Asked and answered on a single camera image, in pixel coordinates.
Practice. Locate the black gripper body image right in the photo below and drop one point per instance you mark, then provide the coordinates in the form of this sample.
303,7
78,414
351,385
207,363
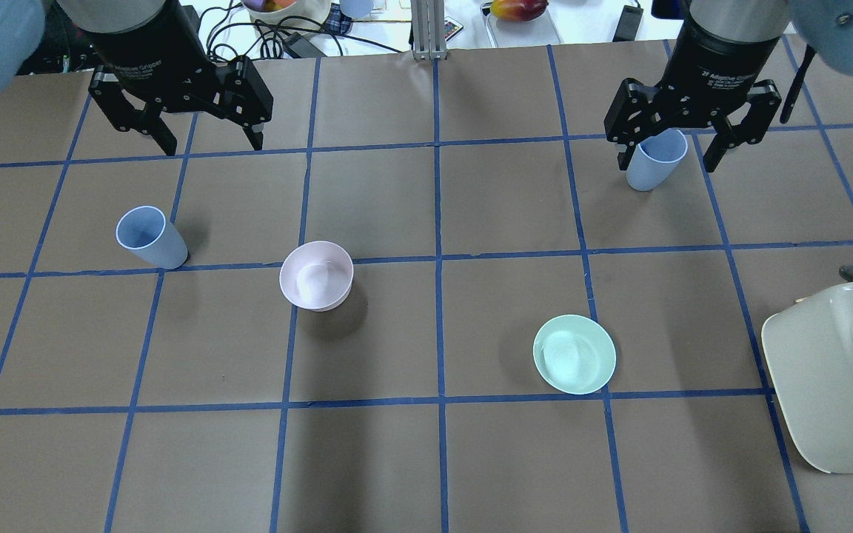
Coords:
715,61

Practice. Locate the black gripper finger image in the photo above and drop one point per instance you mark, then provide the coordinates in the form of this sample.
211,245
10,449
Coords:
637,113
764,101
242,97
107,92

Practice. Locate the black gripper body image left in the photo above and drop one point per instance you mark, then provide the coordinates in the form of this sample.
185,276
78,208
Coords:
146,46

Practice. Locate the blue cup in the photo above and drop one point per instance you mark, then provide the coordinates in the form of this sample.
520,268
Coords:
146,231
655,159

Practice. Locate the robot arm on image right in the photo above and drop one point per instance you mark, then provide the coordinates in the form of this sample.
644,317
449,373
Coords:
826,27

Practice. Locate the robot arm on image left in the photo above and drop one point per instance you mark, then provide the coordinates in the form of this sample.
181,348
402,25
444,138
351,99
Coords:
22,25

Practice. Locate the black power adapter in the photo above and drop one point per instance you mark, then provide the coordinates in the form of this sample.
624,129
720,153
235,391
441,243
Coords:
630,18

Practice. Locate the white bowl with fruit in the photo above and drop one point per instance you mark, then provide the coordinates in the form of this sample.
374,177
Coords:
298,14

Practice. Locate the clear plastic tray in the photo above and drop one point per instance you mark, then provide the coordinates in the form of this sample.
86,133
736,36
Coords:
541,31

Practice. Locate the red yellow mango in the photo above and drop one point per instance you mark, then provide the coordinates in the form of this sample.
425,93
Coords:
518,10

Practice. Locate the pink bowl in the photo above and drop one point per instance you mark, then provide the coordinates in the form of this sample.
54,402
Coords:
317,276

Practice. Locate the remote control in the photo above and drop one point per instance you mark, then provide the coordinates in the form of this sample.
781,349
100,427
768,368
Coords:
451,28

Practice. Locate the green plate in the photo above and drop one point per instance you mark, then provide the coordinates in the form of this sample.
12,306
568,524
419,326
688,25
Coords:
574,354

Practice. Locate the cream toaster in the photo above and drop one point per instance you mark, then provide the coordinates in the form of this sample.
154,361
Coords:
809,352

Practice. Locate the aluminium profile post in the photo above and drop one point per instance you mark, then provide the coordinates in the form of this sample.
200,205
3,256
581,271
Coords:
429,30

